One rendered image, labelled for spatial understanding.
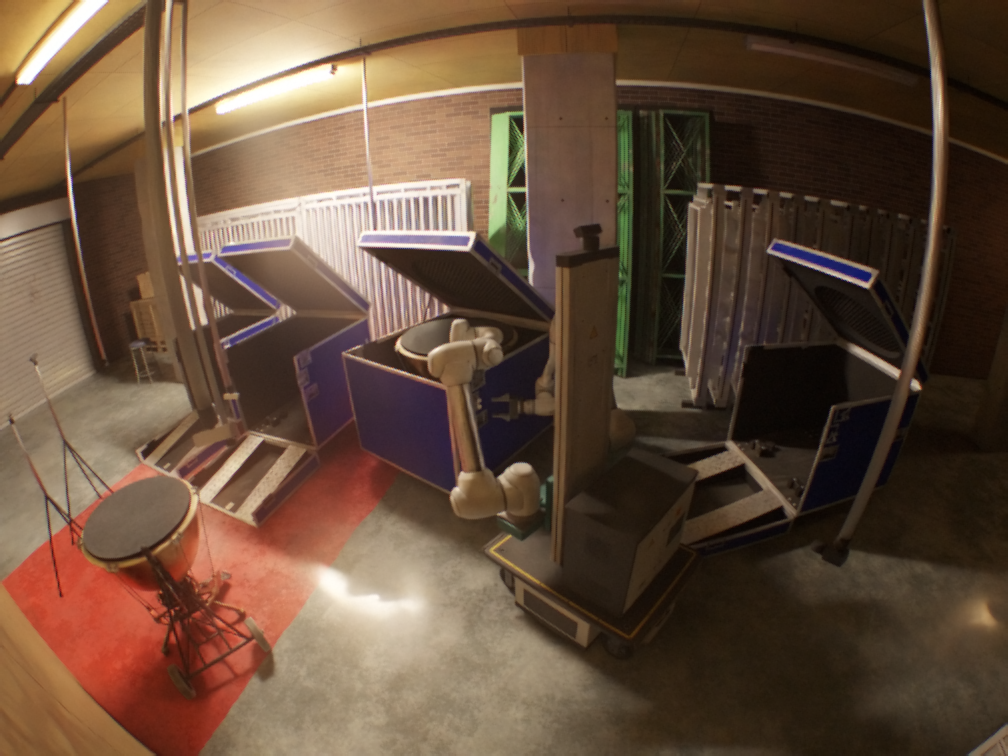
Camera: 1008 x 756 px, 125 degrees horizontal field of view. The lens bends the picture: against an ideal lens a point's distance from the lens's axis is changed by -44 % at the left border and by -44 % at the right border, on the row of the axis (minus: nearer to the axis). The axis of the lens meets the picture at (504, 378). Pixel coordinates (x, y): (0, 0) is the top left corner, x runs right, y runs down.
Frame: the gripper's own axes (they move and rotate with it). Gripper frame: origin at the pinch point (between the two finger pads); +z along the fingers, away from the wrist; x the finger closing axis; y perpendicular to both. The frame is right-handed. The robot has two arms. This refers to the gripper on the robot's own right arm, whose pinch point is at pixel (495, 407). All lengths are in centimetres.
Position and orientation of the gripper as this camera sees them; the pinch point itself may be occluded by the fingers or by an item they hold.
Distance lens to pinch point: 268.5
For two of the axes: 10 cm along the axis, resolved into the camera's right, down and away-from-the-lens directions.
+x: 0.4, 9.1, 4.2
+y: -0.3, 4.2, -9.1
